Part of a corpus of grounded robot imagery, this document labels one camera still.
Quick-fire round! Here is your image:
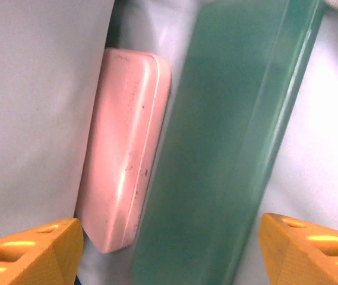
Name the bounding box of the green pencil case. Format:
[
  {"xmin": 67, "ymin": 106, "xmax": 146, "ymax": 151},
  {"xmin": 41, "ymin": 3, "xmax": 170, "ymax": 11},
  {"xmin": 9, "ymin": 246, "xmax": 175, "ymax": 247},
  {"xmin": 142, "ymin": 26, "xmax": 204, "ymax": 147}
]
[{"xmin": 129, "ymin": 0, "xmax": 327, "ymax": 285}]

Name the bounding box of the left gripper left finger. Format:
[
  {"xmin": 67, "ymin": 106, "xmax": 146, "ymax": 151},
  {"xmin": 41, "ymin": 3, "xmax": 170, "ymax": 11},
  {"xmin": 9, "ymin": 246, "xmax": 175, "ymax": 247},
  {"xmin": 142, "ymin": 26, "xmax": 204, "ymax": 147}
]
[{"xmin": 0, "ymin": 218, "xmax": 85, "ymax": 285}]

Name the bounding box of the navy blue backpack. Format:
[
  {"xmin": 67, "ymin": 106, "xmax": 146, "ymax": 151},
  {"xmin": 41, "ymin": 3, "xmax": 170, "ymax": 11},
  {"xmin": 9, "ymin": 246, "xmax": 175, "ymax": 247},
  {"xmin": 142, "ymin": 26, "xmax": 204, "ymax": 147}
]
[{"xmin": 0, "ymin": 0, "xmax": 338, "ymax": 285}]

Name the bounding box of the pink case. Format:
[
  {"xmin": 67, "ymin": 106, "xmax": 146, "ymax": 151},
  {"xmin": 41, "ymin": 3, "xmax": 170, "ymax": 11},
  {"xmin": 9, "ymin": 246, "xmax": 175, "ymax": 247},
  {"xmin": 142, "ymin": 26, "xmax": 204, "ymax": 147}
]
[{"xmin": 75, "ymin": 47, "xmax": 173, "ymax": 255}]

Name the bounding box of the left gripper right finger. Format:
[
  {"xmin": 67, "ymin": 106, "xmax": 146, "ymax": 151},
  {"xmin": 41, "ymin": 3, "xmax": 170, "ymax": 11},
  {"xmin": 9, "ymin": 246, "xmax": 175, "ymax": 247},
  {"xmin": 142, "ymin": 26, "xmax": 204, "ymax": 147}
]
[{"xmin": 259, "ymin": 212, "xmax": 338, "ymax": 285}]

